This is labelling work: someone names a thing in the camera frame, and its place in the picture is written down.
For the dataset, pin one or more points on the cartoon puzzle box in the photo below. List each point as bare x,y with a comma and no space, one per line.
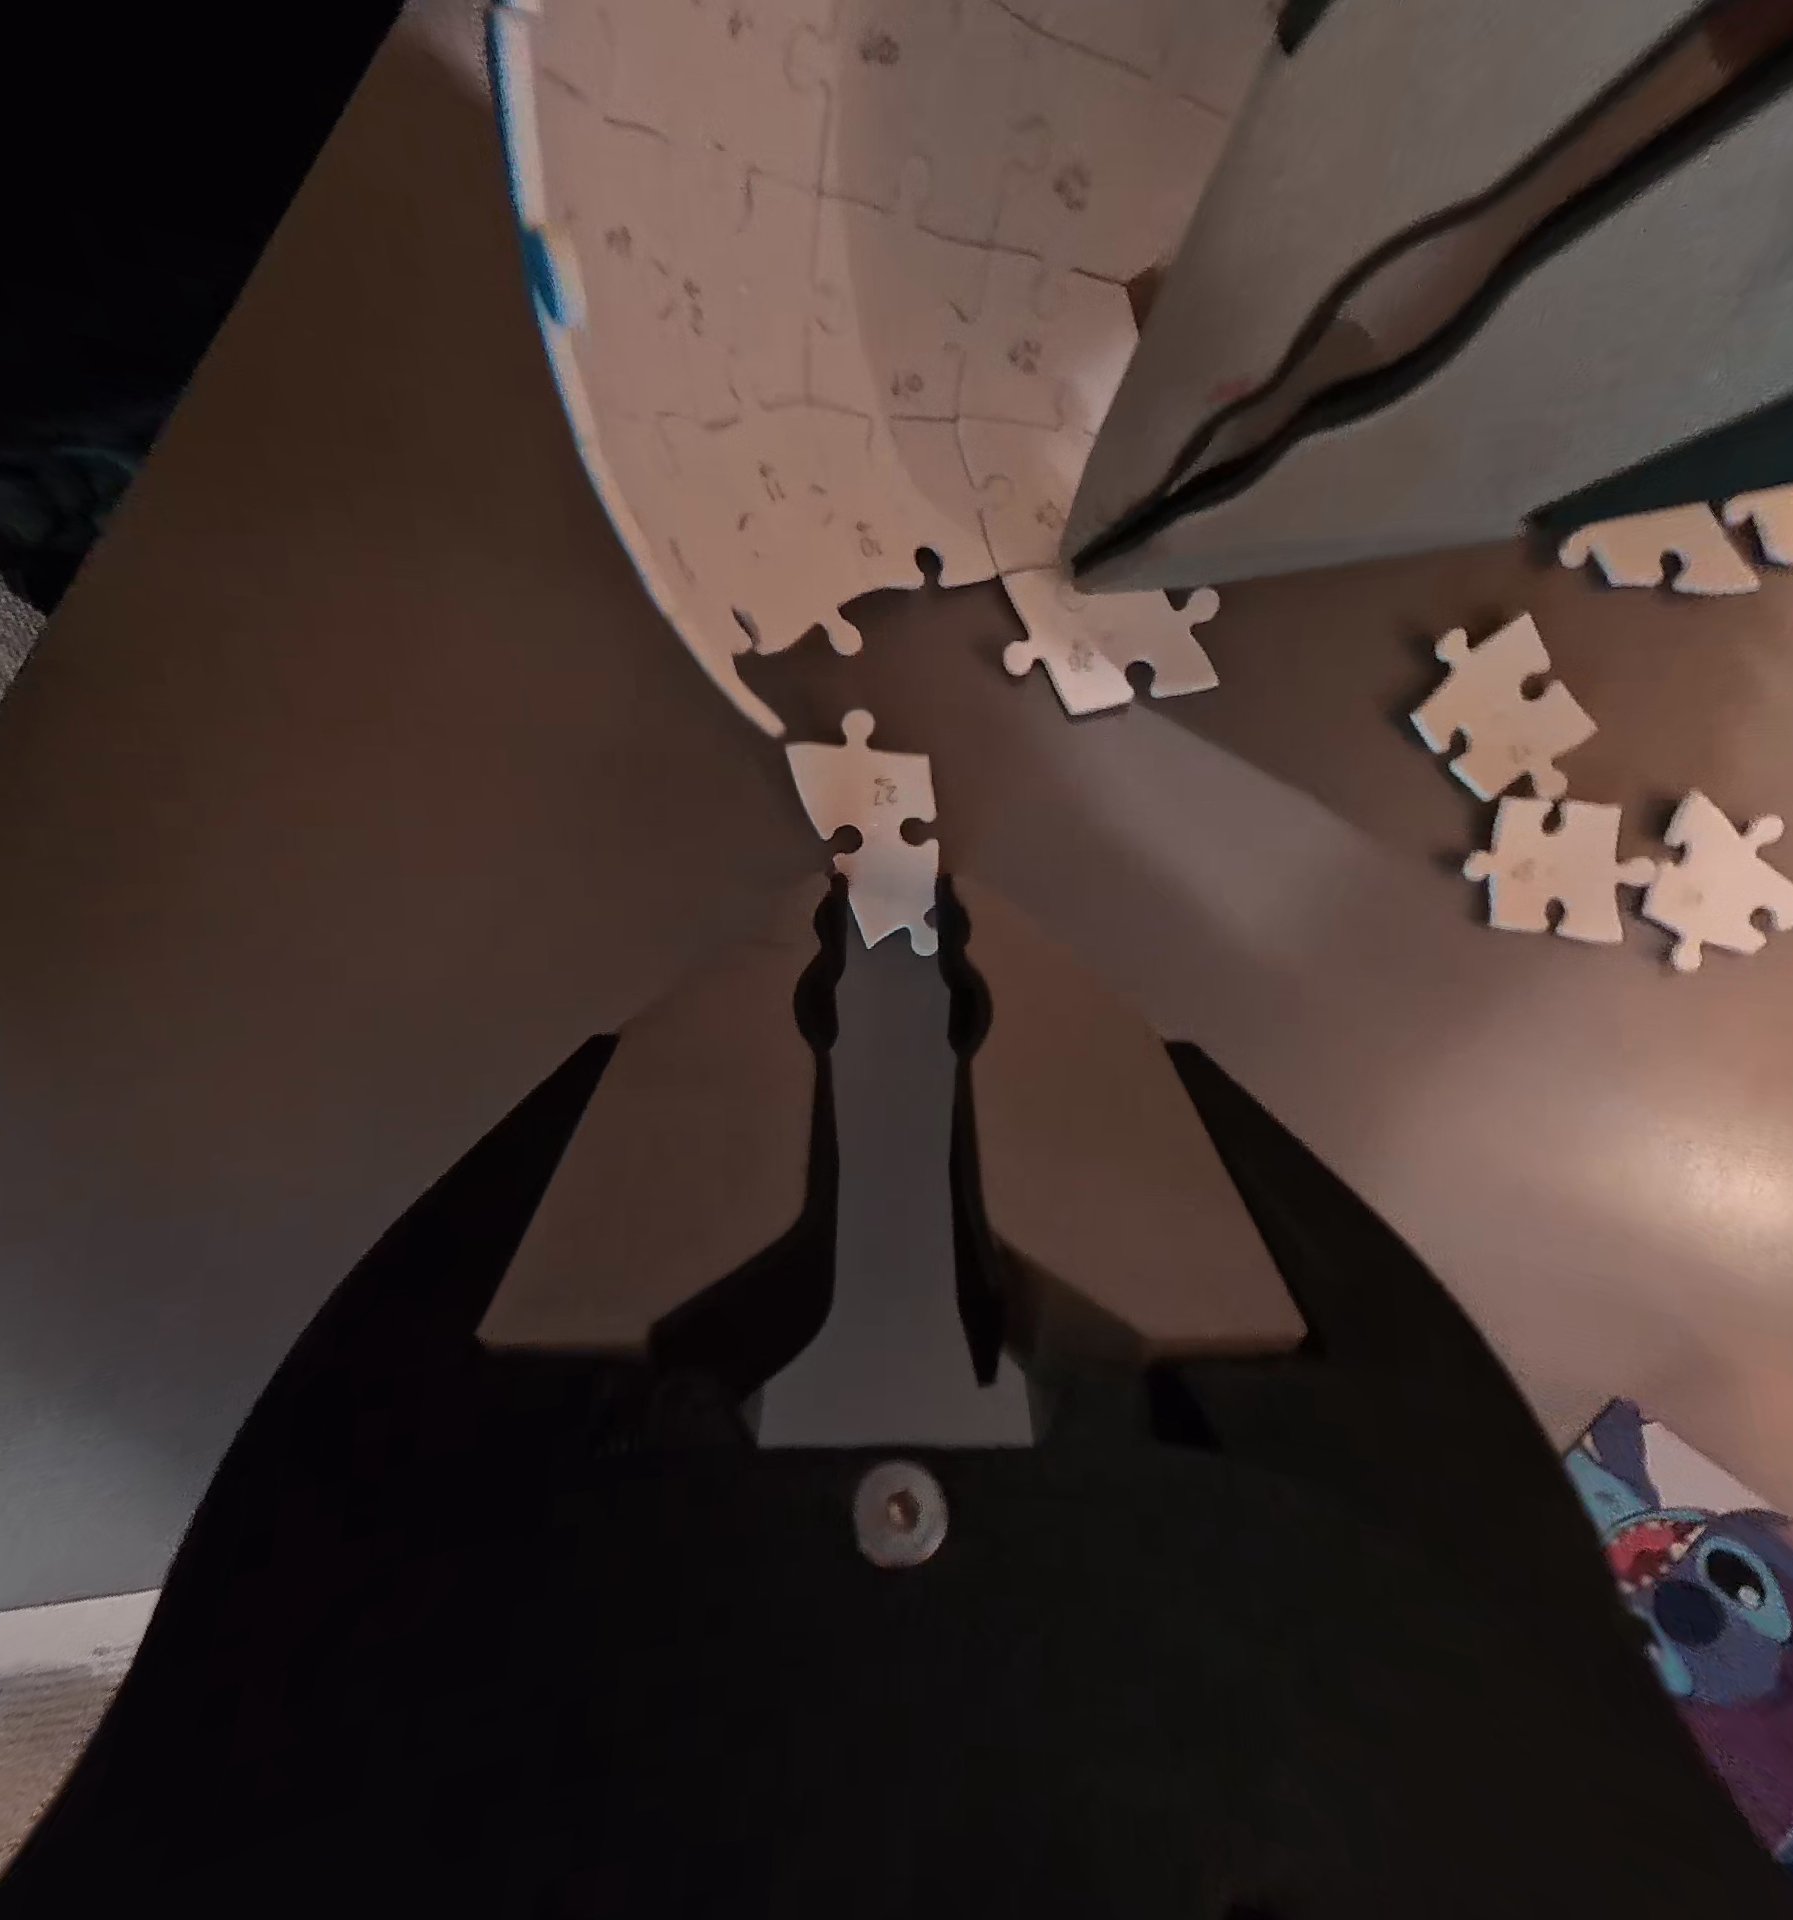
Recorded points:
1737,1624

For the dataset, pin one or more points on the partly built white puzzle ball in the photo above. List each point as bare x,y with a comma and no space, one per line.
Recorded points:
836,304

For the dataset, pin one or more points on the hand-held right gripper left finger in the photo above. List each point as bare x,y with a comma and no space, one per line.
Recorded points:
670,1202

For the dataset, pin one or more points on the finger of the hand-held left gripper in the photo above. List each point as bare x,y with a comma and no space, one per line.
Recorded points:
1585,374
1360,150

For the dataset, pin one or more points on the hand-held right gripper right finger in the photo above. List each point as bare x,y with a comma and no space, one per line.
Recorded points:
1124,1202

